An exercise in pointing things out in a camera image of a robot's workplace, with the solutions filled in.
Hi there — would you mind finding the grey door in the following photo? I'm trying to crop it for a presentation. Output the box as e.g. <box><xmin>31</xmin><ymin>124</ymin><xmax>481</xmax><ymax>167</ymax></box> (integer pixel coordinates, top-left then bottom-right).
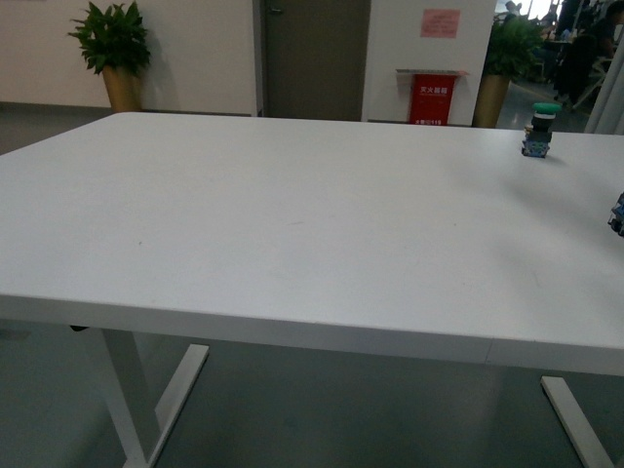
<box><xmin>261</xmin><ymin>0</ymin><xmax>371</xmax><ymax>121</ymax></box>

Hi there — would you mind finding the red fire extinguisher box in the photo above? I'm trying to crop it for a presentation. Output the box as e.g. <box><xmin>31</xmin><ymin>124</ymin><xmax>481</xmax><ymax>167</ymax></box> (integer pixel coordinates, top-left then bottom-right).
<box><xmin>396</xmin><ymin>68</ymin><xmax>469</xmax><ymax>126</ymax></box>

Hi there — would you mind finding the white left table leg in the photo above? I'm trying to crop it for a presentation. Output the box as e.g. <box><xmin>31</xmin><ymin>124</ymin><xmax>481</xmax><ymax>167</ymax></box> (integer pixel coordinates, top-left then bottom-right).
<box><xmin>89</xmin><ymin>329</ymin><xmax>210</xmax><ymax>467</ymax></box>

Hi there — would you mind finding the white table leg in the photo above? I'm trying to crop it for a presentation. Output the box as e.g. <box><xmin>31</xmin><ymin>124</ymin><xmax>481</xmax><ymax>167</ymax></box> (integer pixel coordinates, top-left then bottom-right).
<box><xmin>89</xmin><ymin>329</ymin><xmax>210</xmax><ymax>467</ymax></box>
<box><xmin>540</xmin><ymin>375</ymin><xmax>615</xmax><ymax>468</ymax></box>

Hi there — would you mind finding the left potted plant gold pot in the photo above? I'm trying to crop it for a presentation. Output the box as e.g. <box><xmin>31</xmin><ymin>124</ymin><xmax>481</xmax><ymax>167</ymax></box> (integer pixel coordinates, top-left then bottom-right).
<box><xmin>68</xmin><ymin>2</ymin><xmax>151</xmax><ymax>113</ymax></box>

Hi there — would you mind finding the potted plant gold pot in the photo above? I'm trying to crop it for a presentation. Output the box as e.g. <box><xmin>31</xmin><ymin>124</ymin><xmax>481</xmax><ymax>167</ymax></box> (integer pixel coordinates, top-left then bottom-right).
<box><xmin>68</xmin><ymin>2</ymin><xmax>151</xmax><ymax>113</ymax></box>
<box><xmin>472</xmin><ymin>16</ymin><xmax>542</xmax><ymax>129</ymax></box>

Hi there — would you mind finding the right potted plant gold pot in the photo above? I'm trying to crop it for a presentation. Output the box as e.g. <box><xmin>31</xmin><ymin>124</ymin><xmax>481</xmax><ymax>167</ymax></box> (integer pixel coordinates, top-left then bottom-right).
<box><xmin>472</xmin><ymin>16</ymin><xmax>542</xmax><ymax>129</ymax></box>

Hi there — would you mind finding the person in black clothes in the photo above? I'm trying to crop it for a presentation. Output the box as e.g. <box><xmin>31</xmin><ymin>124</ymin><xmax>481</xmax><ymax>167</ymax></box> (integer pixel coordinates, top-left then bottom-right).
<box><xmin>554</xmin><ymin>1</ymin><xmax>623</xmax><ymax>105</ymax></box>

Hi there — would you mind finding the white right table leg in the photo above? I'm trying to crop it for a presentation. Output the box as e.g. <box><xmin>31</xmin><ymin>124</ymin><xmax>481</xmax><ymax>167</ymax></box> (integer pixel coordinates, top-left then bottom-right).
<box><xmin>540</xmin><ymin>375</ymin><xmax>615</xmax><ymax>468</ymax></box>

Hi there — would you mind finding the pink paper wall notice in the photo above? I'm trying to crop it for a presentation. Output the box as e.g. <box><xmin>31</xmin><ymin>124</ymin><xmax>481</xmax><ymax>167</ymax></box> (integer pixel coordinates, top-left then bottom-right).
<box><xmin>420</xmin><ymin>9</ymin><xmax>461</xmax><ymax>39</ymax></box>

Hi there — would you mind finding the green push button switch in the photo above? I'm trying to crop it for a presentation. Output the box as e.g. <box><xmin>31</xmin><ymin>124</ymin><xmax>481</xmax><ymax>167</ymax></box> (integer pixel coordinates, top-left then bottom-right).
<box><xmin>521</xmin><ymin>102</ymin><xmax>562</xmax><ymax>158</ymax></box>

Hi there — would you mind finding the red push button switch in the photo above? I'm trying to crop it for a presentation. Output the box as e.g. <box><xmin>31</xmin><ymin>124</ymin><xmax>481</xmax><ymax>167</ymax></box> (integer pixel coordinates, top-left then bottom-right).
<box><xmin>607</xmin><ymin>193</ymin><xmax>624</xmax><ymax>237</ymax></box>

